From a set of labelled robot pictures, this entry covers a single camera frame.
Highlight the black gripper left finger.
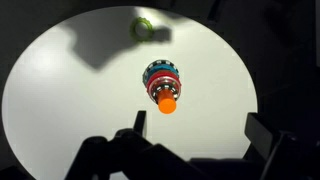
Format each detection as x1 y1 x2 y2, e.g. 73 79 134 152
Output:
64 110 188 180

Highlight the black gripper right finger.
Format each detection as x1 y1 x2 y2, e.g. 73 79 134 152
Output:
244 112 320 180

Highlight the green bumpy rubber ring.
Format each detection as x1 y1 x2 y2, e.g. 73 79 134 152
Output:
129 16 155 43

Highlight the orange ring toss post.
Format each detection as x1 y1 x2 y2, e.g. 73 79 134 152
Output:
157 89 178 115

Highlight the red plastic ring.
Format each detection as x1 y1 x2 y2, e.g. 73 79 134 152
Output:
145 70 183 94

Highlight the blue plastic ring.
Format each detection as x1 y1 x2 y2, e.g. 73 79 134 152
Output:
145 65 178 81

